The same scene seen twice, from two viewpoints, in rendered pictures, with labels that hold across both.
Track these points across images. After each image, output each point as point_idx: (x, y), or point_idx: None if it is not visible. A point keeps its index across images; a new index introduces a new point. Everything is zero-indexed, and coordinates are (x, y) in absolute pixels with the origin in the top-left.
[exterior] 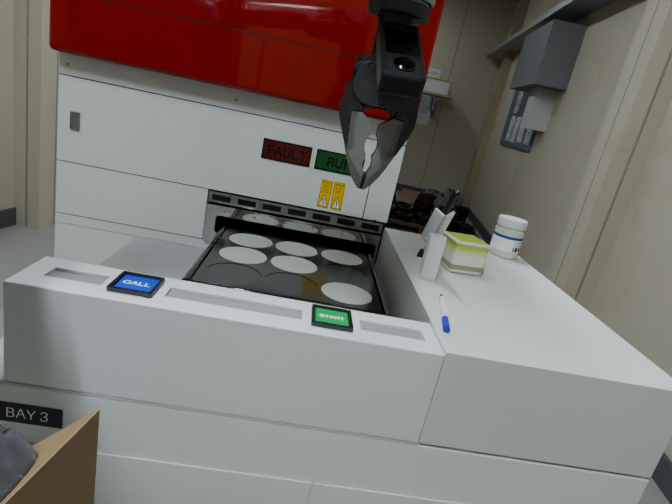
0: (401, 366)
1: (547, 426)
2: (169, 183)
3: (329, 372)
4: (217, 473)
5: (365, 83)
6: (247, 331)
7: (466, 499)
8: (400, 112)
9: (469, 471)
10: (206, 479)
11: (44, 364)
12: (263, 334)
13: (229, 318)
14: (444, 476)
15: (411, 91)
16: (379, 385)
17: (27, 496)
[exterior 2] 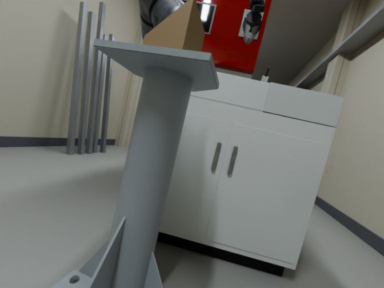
0: (258, 86)
1: (301, 106)
2: None
3: (239, 87)
4: (206, 118)
5: (249, 17)
6: (218, 75)
7: (278, 131)
8: (257, 24)
9: (278, 121)
10: (203, 120)
11: None
12: (222, 75)
13: None
14: (271, 123)
15: (262, 9)
16: (252, 91)
17: (200, 24)
